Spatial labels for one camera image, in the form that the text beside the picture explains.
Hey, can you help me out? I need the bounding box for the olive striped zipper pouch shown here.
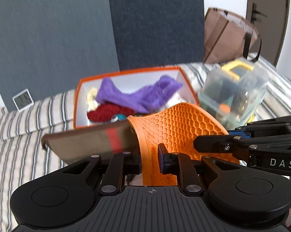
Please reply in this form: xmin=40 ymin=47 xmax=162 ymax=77
xmin=41 ymin=120 xmax=139 ymax=165

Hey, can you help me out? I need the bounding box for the light grey wall panel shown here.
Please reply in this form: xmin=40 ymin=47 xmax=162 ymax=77
xmin=0 ymin=0 xmax=119 ymax=111

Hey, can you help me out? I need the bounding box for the red knitted yarn item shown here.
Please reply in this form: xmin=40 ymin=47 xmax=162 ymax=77
xmin=87 ymin=103 xmax=135 ymax=123

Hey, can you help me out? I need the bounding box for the cream crochet flower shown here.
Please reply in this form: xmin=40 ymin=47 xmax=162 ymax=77
xmin=87 ymin=87 xmax=99 ymax=111

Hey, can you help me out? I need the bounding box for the purple microfiber cloth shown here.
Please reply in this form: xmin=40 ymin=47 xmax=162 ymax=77
xmin=96 ymin=75 xmax=183 ymax=114

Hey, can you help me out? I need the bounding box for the striped bed blanket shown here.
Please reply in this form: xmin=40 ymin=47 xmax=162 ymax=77
xmin=0 ymin=58 xmax=291 ymax=231

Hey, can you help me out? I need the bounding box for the clear plastic storage container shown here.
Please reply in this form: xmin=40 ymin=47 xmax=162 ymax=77
xmin=198 ymin=58 xmax=269 ymax=130

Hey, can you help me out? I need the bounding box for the brown door with handle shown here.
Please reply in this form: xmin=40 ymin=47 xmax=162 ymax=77
xmin=246 ymin=0 xmax=289 ymax=66

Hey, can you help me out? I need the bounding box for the white digital clock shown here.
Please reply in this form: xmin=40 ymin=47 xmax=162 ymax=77
xmin=12 ymin=89 xmax=34 ymax=112

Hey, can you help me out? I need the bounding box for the brown paper bag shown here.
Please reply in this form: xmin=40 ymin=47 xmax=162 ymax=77
xmin=204 ymin=7 xmax=261 ymax=63

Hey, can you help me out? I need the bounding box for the orange honeycomb silicone mat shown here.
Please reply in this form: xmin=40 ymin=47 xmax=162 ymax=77
xmin=128 ymin=103 xmax=228 ymax=186

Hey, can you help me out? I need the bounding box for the orange cardboard box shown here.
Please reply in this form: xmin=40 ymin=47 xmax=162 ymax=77
xmin=73 ymin=66 xmax=199 ymax=129

